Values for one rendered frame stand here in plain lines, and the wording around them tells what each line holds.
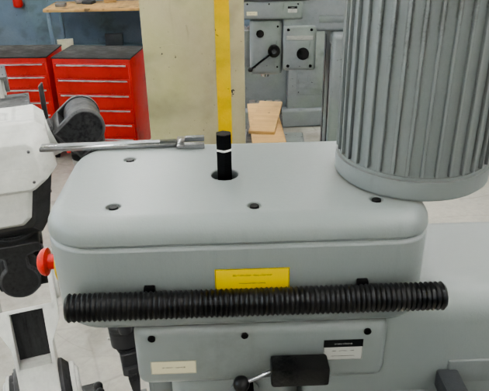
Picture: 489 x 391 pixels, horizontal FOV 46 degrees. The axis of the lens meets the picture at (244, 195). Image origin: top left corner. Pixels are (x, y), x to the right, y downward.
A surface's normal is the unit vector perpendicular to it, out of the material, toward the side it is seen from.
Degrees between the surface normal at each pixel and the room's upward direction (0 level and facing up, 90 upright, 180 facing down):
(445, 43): 90
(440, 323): 90
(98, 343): 0
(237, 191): 0
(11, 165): 90
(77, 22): 90
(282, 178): 0
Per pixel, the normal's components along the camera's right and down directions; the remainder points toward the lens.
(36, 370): 0.33, 0.26
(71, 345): -0.01, -0.89
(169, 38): 0.04, 0.45
